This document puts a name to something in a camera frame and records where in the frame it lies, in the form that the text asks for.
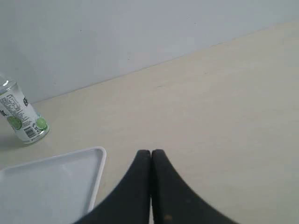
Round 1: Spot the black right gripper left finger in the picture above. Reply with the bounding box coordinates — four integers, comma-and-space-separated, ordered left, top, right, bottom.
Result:
78, 150, 151, 224

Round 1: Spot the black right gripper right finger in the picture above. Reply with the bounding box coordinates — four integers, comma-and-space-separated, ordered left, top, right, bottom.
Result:
151, 149, 236, 224

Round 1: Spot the clear Gatorade plastic bottle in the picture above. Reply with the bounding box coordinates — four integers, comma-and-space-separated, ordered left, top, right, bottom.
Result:
0, 75, 50, 145

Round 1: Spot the white plastic tray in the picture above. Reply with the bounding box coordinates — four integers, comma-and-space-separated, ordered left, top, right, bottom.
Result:
0, 147, 107, 224

